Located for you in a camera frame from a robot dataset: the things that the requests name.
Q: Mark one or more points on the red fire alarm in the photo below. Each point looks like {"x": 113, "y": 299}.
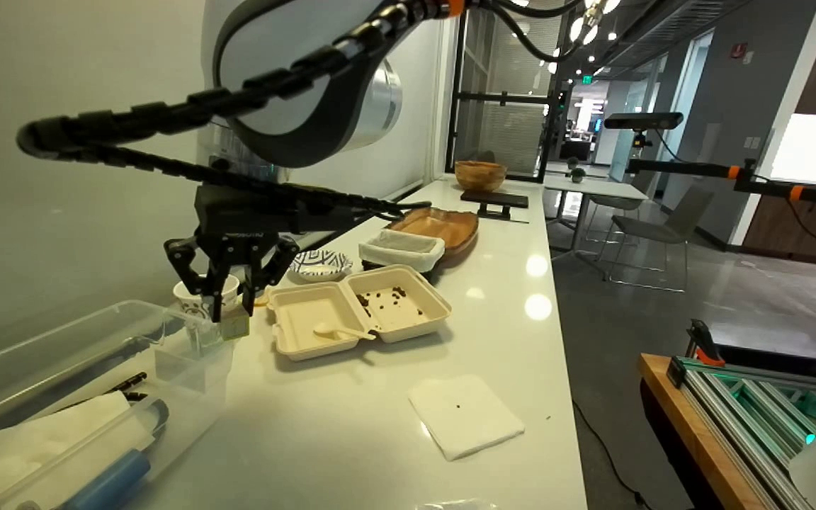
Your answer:
{"x": 739, "y": 50}

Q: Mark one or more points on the patterned small bowl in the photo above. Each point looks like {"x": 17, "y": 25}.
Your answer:
{"x": 319, "y": 263}

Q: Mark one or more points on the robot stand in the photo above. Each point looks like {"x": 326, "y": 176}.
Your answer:
{"x": 727, "y": 425}

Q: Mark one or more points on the black framed glass partition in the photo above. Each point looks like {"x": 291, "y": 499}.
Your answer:
{"x": 507, "y": 99}

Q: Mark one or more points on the clear plastic bin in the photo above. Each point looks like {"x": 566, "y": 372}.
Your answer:
{"x": 61, "y": 347}

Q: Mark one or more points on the black basket with white liner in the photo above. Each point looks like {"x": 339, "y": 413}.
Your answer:
{"x": 401, "y": 248}

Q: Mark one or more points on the small potted plant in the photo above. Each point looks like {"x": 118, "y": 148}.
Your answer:
{"x": 577, "y": 173}

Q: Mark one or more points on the black flat stand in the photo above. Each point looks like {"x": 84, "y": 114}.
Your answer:
{"x": 494, "y": 200}

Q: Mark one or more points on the wooden bowl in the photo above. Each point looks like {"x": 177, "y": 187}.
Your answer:
{"x": 480, "y": 177}

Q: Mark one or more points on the white paper cup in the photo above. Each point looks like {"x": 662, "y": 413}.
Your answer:
{"x": 192, "y": 297}

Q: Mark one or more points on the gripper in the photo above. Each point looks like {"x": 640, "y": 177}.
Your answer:
{"x": 238, "y": 209}

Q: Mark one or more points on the wooden tray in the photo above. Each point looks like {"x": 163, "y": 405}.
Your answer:
{"x": 443, "y": 227}

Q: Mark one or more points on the red and black clamp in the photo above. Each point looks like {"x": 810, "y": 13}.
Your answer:
{"x": 702, "y": 343}

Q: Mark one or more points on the yellow-green cube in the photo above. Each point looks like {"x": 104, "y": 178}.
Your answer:
{"x": 236, "y": 326}

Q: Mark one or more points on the white napkin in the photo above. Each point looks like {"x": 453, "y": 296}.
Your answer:
{"x": 465, "y": 416}

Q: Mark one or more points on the white plastic spoon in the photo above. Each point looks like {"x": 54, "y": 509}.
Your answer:
{"x": 341, "y": 331}

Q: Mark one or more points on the black pen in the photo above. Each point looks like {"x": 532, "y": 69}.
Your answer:
{"x": 128, "y": 382}

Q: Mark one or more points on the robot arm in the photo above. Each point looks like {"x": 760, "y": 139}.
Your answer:
{"x": 287, "y": 78}

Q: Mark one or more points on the camera on mount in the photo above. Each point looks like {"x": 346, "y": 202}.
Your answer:
{"x": 642, "y": 120}

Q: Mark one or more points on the beige clamshell takeaway container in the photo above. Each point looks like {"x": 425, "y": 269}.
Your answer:
{"x": 394, "y": 308}

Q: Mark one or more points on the white table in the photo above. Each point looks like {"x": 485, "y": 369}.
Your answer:
{"x": 592, "y": 188}

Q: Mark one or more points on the grey chair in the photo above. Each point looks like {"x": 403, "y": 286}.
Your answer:
{"x": 663, "y": 230}

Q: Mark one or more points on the white paper towel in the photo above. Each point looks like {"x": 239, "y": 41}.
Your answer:
{"x": 47, "y": 443}

